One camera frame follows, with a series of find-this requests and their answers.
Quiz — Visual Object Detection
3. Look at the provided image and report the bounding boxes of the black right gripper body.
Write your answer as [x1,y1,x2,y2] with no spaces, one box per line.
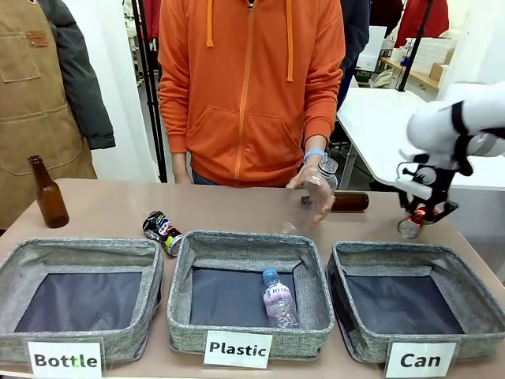
[397,162,458,212]

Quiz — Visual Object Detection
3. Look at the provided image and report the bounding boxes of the crushed red can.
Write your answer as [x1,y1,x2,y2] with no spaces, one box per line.
[396,205,438,239]

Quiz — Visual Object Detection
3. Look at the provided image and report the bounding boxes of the clear plastic bottle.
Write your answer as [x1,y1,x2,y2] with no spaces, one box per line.
[279,156,340,238]

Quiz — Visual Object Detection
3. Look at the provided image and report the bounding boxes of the person right forearm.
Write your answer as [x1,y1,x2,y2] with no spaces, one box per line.
[171,151,194,185]

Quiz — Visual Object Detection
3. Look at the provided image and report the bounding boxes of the person left forearm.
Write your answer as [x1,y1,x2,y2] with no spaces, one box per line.
[303,133,330,155]

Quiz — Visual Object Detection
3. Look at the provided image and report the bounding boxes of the grey basket labelled Can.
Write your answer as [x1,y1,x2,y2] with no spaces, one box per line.
[327,240,505,365]

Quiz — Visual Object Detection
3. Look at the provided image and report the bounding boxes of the white Can label card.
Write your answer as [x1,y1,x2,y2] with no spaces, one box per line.
[384,340,459,379]

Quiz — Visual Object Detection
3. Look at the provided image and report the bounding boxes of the grey basket labelled Plastic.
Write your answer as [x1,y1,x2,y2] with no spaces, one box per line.
[166,229,336,362]

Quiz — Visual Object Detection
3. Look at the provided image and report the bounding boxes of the crushed dark blue can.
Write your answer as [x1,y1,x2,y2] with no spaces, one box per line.
[142,210,185,258]

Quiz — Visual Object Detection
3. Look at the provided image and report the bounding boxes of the grey basket labelled Bottle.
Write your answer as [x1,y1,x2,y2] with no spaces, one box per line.
[0,236,165,366]

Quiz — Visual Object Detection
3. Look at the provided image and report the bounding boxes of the person left hand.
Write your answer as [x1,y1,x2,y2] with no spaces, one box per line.
[285,162,337,233]

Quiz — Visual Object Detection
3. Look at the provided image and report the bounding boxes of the short brown glass bottle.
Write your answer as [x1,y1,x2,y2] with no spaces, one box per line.
[330,190,371,214]

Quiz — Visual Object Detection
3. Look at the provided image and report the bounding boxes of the white background table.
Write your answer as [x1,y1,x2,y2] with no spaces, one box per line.
[335,86,432,191]

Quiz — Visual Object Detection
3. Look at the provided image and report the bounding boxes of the blue wristband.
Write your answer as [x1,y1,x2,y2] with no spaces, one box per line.
[302,148,328,164]

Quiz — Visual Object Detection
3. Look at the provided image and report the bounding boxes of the cardboard box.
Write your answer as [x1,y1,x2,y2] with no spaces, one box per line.
[428,62,451,82]

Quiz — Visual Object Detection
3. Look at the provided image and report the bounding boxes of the stack of white boxes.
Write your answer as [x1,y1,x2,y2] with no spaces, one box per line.
[402,36,458,70]

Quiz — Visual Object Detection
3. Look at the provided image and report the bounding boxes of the black slanted tripod pole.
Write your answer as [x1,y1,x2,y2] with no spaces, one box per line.
[397,0,436,92]

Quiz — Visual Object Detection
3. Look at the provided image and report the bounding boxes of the blue-capped plastic water bottle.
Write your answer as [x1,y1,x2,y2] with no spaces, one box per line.
[261,268,301,330]

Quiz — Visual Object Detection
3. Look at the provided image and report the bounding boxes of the red hanging garment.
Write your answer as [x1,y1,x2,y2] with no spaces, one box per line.
[394,0,451,48]

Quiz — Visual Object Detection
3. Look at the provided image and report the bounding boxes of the person in orange hoodie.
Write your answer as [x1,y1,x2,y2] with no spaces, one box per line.
[157,0,347,188]

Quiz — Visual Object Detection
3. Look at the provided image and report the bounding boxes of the white Plastic label card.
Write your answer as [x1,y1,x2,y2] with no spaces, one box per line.
[203,330,275,370]

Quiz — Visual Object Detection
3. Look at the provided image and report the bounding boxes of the black stand pole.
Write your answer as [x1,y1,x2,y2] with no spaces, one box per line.
[130,0,169,183]

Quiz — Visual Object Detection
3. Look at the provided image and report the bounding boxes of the upright brown glass bottle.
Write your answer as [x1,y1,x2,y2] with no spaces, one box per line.
[27,155,71,229]

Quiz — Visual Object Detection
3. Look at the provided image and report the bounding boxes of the white Bottle label card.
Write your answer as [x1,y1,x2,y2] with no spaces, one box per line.
[26,340,105,379]

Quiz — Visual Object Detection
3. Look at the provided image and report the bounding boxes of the person in brown apron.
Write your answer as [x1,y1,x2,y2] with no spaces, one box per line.
[0,0,117,231]

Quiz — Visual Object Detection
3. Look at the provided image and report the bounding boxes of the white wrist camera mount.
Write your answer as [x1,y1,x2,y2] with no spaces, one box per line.
[395,171,432,199]

